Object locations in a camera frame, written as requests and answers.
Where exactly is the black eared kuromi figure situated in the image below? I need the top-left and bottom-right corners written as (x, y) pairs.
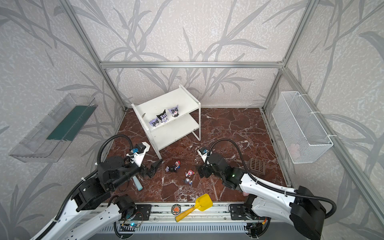
top-left (166, 165), bottom-right (178, 173)

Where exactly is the purple kuromi figure black bow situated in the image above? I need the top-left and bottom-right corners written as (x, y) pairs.
top-left (150, 118), bottom-right (160, 128)

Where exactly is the black hooded kuromi figure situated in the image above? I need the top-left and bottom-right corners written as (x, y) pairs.
top-left (157, 110), bottom-right (169, 123)

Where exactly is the purple striped bow kuromi figure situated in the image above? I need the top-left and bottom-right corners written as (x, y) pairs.
top-left (168, 105), bottom-right (179, 118)

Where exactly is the red cap doraemon figure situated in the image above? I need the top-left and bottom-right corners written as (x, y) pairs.
top-left (175, 161), bottom-right (181, 170)

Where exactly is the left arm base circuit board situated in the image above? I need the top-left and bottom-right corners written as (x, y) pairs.
top-left (120, 223), bottom-right (141, 232)

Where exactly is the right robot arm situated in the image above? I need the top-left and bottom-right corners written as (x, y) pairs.
top-left (198, 147), bottom-right (337, 240)

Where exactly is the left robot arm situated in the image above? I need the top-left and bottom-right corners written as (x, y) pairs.
top-left (33, 134), bottom-right (163, 240)

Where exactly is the white two-tier metal shelf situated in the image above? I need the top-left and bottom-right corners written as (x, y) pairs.
top-left (131, 85), bottom-right (202, 160)

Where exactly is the pink hat doraemon figure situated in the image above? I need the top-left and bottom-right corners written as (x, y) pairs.
top-left (186, 170), bottom-right (195, 178)

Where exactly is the small dark figure front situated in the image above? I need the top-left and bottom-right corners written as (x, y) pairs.
top-left (184, 178), bottom-right (193, 186)

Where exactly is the yellow plastic toy shovel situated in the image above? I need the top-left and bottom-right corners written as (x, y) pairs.
top-left (175, 194), bottom-right (213, 223)

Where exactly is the round orange badge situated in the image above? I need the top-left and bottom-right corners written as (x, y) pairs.
top-left (171, 204), bottom-right (181, 216)

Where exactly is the brown toy sieve scoop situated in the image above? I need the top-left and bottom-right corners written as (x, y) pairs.
top-left (249, 158), bottom-right (266, 175)

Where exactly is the pink object in basket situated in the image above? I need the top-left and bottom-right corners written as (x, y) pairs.
top-left (288, 144), bottom-right (301, 161)

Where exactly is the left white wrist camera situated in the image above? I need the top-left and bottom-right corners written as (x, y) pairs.
top-left (127, 142), bottom-right (151, 167)

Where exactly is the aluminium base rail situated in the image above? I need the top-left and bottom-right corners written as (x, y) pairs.
top-left (61, 201), bottom-right (319, 224)

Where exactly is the clear plastic wall bin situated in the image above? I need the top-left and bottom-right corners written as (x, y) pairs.
top-left (9, 94), bottom-right (98, 163)

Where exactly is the white wire mesh basket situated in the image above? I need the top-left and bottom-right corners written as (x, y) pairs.
top-left (272, 91), bottom-right (334, 164)

